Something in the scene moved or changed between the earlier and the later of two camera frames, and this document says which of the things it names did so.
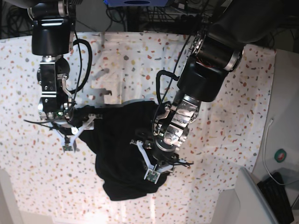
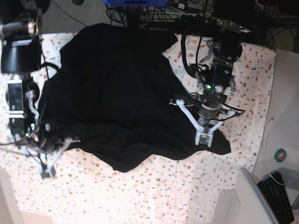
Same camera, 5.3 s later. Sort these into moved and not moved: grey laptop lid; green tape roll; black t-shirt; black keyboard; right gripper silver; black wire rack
Moved: right gripper silver; black t-shirt
Not moved: grey laptop lid; black keyboard; black wire rack; green tape roll
